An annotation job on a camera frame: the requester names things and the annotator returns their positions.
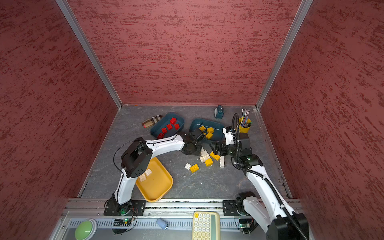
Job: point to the left teal plastic bin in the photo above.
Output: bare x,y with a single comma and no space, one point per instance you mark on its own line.
157,128

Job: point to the cream green calculator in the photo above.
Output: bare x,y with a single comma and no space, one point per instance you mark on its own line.
206,226

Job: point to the white lego small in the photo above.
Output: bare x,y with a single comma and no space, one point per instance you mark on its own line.
187,166

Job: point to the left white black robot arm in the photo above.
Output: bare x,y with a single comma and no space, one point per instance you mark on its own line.
136,159

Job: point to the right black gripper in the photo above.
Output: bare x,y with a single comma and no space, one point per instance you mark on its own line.
222,144

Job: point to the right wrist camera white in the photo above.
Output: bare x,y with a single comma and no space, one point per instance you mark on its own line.
230,137

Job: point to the yellow pen cup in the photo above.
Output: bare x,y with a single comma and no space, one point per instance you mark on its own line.
245,130

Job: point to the small blue grey cylinder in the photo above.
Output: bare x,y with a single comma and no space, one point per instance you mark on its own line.
162,224

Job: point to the yellow lego bottom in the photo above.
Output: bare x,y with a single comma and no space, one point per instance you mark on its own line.
194,168

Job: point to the white lego long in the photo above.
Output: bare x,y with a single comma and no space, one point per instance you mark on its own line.
142,177

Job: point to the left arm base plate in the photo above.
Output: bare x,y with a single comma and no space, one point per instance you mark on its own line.
132,208

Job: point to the right teal plastic bin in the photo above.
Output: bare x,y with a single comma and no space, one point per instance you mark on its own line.
218,135

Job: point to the right circuit board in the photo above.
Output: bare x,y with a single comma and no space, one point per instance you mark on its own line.
244,224

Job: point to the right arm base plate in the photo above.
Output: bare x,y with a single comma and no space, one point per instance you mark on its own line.
230,209

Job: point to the left circuit board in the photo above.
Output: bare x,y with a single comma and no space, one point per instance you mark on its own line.
121,223

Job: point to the circuit board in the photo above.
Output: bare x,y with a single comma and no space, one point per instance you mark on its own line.
121,223
244,224

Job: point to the red lego small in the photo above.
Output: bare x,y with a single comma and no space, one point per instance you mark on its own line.
164,130

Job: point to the teal white small bottle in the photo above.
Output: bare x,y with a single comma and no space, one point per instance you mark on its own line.
219,112

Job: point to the white lego square piece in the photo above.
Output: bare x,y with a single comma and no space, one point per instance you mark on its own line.
148,172

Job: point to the yellow plastic tray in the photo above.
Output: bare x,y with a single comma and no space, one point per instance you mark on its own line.
157,184

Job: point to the plaid fabric pouch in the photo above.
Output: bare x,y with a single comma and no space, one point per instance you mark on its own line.
151,121

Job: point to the red lego bottom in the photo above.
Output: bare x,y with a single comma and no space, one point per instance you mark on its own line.
173,121

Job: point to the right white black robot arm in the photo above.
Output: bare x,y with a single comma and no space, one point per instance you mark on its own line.
272,213

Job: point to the green push button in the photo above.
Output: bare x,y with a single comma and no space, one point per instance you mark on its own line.
86,230

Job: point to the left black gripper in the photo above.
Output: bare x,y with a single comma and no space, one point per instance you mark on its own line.
197,153

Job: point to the teal plastic bin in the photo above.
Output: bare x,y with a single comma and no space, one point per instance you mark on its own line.
218,135
157,128

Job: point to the red lego long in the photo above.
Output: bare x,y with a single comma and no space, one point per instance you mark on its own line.
160,136

